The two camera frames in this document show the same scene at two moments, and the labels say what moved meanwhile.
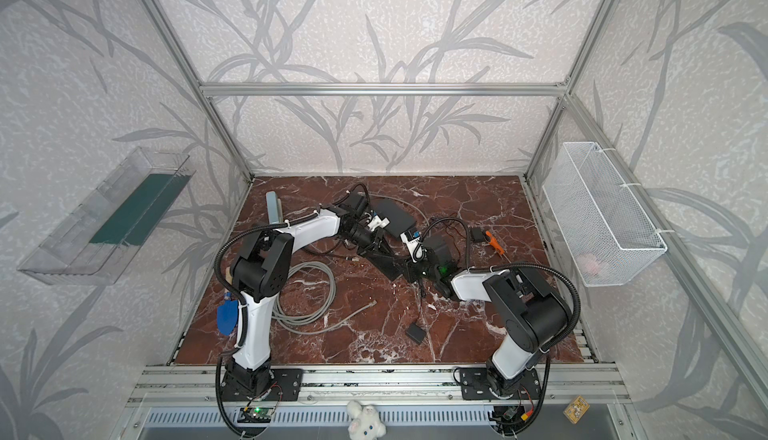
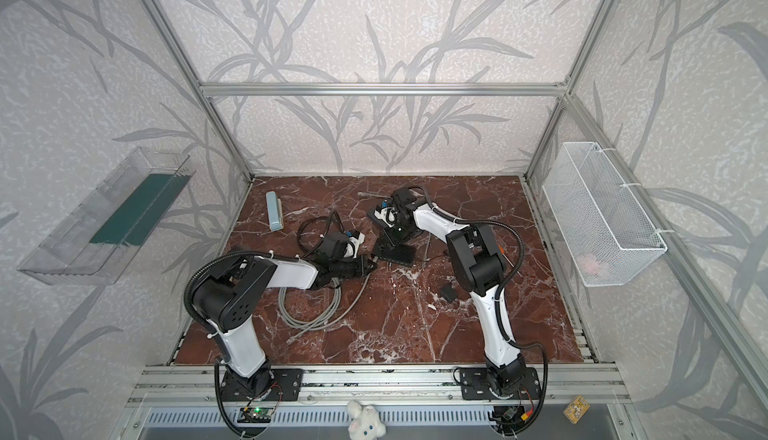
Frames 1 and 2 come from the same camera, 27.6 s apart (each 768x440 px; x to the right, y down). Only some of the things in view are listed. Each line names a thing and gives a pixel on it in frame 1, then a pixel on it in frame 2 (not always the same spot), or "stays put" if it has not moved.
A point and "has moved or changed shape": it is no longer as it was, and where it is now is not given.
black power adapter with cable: [416, 332] has moved or changed shape
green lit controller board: [255, 415] stays put
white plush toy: [365, 423] stays put
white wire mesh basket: [608, 238] stays put
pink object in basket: [588, 263] stays put
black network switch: [386, 260] has moved or changed shape
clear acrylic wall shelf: [95, 244] stays put
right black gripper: [424, 274] to [395, 242]
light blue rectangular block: [275, 208] stays put
